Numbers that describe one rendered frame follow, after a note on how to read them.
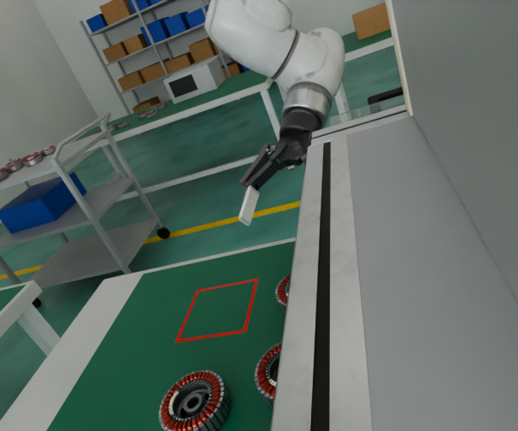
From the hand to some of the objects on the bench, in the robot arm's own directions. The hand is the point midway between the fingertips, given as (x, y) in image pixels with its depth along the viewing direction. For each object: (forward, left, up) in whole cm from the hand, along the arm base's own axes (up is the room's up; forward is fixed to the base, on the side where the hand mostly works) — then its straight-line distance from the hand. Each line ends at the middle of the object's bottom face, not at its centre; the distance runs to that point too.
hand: (275, 216), depth 70 cm
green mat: (+26, -14, -22) cm, 37 cm away
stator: (-1, 0, -19) cm, 19 cm away
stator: (+17, +2, -21) cm, 27 cm away
